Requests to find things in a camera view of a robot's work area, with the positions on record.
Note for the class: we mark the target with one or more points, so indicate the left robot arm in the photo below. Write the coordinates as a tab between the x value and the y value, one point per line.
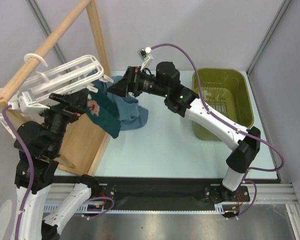
39	146

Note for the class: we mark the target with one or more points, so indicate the aluminium rail frame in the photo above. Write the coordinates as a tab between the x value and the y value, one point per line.
262	194

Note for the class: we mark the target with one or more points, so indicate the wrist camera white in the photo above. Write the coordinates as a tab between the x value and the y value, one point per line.
25	102
146	56

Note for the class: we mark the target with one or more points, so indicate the olive green plastic basket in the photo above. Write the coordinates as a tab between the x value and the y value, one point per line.
226	91

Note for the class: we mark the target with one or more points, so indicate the dark green sock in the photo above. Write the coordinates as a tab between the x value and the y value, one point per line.
103	104

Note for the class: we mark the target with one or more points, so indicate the green sock with reindeer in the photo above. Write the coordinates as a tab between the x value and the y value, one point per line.
101	117

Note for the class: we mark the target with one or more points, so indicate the blue sock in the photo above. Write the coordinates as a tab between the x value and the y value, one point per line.
132	116

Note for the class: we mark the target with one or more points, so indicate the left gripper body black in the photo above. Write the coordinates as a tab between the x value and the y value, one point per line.
62	116

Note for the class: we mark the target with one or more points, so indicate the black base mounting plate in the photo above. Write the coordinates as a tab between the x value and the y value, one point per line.
166	194

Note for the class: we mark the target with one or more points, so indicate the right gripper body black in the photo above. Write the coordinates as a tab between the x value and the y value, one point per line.
132	81

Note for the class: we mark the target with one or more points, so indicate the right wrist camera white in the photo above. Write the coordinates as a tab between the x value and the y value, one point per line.
146	56

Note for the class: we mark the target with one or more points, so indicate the white plastic clip hanger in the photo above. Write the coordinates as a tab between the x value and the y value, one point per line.
67	78

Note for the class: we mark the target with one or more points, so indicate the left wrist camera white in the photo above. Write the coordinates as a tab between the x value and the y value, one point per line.
25	102

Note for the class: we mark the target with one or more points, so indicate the wooden drying rack frame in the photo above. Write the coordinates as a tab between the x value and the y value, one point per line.
84	142

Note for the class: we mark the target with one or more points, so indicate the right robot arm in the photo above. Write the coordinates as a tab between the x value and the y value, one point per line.
183	101

